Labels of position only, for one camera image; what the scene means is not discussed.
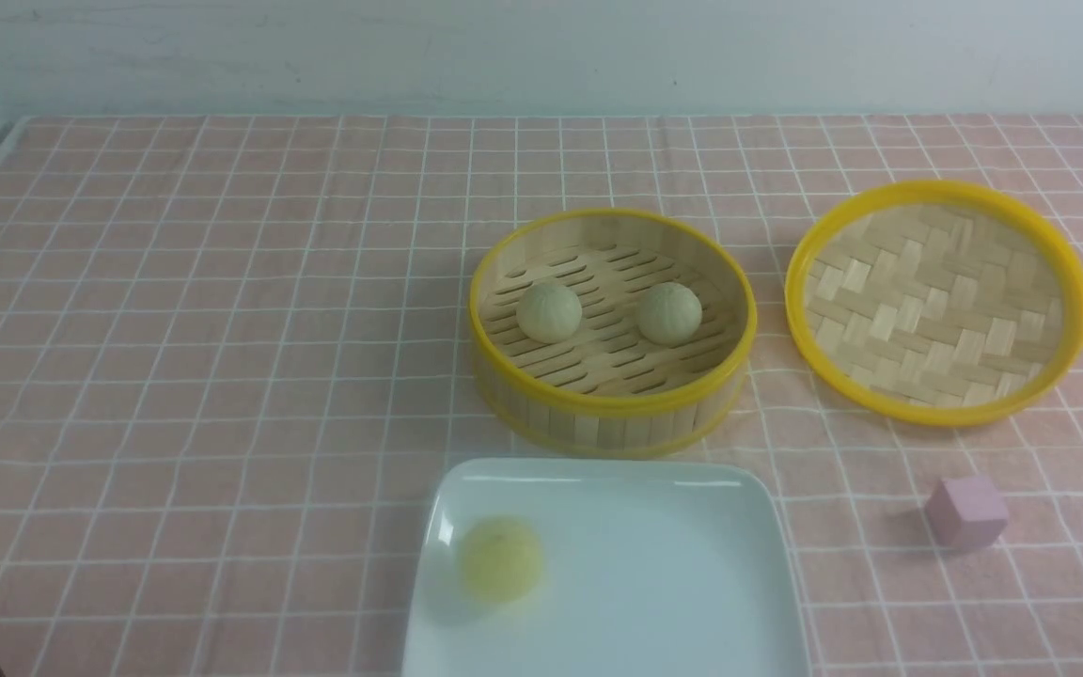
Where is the beige steamed bun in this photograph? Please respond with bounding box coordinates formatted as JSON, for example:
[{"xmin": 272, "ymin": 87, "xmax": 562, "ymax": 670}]
[
  {"xmin": 636, "ymin": 282, "xmax": 703, "ymax": 347},
  {"xmin": 516, "ymin": 282, "xmax": 583, "ymax": 344}
]

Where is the yellow steamed bun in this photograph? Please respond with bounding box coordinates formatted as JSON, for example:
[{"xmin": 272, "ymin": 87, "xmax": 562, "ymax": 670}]
[{"xmin": 457, "ymin": 517, "xmax": 545, "ymax": 606}]

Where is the white square plate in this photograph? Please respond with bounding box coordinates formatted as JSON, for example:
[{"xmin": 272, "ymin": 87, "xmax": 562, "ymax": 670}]
[{"xmin": 400, "ymin": 458, "xmax": 812, "ymax": 676}]

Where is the yellow-rimmed bamboo steamer basket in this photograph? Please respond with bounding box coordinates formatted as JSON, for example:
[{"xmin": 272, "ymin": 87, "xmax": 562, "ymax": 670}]
[{"xmin": 468, "ymin": 209, "xmax": 758, "ymax": 459}]

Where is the pink checkered tablecloth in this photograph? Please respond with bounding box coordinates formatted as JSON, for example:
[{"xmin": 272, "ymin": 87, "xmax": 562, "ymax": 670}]
[{"xmin": 0, "ymin": 115, "xmax": 1083, "ymax": 676}]

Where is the yellow-rimmed woven steamer lid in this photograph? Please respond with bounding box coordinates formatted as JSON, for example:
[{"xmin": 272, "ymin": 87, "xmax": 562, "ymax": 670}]
[{"xmin": 785, "ymin": 180, "xmax": 1083, "ymax": 427}]

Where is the pink cube block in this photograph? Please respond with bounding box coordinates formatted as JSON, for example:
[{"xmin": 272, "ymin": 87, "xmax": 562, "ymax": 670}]
[{"xmin": 924, "ymin": 476, "xmax": 1010, "ymax": 550}]

